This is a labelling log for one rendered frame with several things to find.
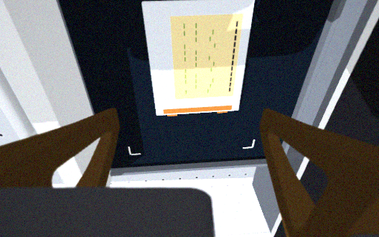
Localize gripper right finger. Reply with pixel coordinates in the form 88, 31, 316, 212
259, 108, 379, 237

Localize white lab instrument with drawer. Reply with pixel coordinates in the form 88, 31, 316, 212
0, 0, 379, 237

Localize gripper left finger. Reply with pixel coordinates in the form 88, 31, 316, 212
0, 108, 120, 187

